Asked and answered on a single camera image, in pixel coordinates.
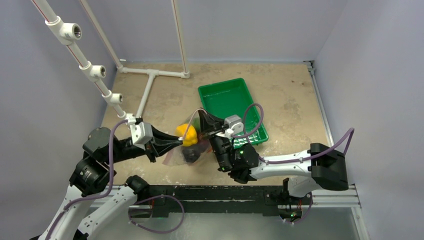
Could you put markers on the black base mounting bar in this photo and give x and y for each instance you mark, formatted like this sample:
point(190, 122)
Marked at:
point(267, 200)

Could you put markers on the green plastic tray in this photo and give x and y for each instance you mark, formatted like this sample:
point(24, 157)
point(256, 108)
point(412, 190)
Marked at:
point(232, 97)

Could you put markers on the purple eggplant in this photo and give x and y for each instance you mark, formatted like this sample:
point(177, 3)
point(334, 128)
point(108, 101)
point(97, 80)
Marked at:
point(191, 153)

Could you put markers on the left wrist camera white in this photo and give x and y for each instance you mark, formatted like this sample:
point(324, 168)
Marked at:
point(141, 132)

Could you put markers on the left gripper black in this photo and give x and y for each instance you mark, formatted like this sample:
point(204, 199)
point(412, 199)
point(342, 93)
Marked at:
point(161, 143)

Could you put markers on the white PVC pipe frame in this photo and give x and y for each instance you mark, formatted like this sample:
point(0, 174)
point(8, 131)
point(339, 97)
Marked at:
point(69, 33)

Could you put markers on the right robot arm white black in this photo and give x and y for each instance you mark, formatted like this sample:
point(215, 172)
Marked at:
point(319, 167)

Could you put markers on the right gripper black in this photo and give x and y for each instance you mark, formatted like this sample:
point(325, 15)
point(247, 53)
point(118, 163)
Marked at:
point(214, 133)

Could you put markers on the clear zip top bag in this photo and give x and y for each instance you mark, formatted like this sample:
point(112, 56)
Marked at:
point(175, 158)

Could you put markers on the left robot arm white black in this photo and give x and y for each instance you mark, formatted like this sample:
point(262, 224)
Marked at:
point(93, 179)

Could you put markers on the yellow bell pepper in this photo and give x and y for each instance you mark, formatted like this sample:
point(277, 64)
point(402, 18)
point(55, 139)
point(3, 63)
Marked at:
point(189, 134)

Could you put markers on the green orange mango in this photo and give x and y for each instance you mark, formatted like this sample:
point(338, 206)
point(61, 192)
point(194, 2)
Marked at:
point(196, 124)

